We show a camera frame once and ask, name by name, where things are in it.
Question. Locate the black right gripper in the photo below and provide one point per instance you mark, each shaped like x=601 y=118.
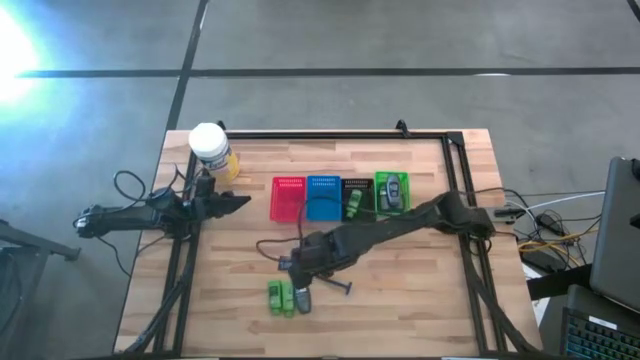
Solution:
x=315 y=252

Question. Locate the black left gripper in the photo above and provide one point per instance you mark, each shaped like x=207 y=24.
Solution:
x=205 y=202

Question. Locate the grey deodorant bottle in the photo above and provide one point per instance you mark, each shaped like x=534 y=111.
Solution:
x=303 y=301
x=392 y=192

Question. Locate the green travel bottle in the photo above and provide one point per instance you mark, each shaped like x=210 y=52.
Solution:
x=354 y=202
x=274 y=298
x=288 y=299

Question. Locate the blue pen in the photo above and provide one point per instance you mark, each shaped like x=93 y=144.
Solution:
x=336 y=285

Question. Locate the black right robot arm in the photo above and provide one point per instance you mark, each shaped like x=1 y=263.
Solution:
x=400 y=225

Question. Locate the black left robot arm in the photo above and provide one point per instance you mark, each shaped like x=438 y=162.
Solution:
x=125 y=216

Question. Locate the red plastic basket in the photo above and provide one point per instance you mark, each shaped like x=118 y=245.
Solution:
x=287 y=207

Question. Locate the white-lidded yellow wipes canister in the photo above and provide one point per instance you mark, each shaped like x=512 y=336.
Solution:
x=210 y=145

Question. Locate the blue plastic basket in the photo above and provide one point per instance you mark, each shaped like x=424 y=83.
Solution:
x=323 y=207

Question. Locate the black plastic basket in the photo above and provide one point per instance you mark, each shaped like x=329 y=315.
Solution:
x=369 y=202

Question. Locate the green plastic basket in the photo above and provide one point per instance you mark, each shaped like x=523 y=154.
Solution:
x=406 y=192

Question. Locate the black metal stand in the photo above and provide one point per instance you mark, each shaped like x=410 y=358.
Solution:
x=35 y=242

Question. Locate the black usb hub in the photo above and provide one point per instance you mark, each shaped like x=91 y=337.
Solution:
x=507 y=212

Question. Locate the black power brick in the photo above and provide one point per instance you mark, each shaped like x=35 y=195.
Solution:
x=542 y=261

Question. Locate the black power adapter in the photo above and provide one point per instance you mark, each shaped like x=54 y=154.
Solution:
x=549 y=222

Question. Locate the backlit black keyboard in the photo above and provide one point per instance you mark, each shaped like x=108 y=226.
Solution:
x=595 y=340

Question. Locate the grey laptop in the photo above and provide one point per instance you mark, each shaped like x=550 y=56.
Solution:
x=617 y=235

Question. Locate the black frame clamp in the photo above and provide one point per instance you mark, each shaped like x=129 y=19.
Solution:
x=221 y=125
x=402 y=128

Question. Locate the black aluminium table frame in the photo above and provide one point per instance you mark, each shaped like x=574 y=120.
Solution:
x=325 y=135

